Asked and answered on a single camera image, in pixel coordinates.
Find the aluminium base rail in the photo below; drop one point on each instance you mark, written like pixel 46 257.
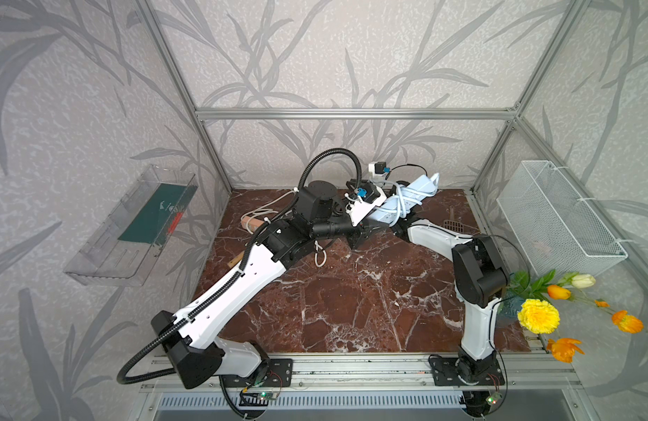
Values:
pixel 410 371

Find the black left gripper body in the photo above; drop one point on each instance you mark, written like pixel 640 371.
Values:
pixel 334 225

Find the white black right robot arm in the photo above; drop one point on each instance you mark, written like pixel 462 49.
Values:
pixel 481 279

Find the white wire mesh basket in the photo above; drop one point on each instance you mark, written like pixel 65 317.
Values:
pixel 555 225

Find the artificial flower bouquet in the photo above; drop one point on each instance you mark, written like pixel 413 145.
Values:
pixel 584 319

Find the green card in bin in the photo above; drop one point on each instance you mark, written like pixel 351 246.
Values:
pixel 159 217

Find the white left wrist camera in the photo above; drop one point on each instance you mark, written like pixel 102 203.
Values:
pixel 361 206

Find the light blue power strip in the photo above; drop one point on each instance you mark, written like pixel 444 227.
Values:
pixel 398 205

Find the pink power strip block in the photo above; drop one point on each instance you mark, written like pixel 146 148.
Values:
pixel 251 224

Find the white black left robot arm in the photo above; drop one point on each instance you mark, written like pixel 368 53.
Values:
pixel 195 349

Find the clear plastic wall bin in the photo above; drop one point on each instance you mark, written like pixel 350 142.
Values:
pixel 125 248

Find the beige plastic litter scoop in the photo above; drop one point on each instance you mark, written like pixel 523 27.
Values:
pixel 454 226

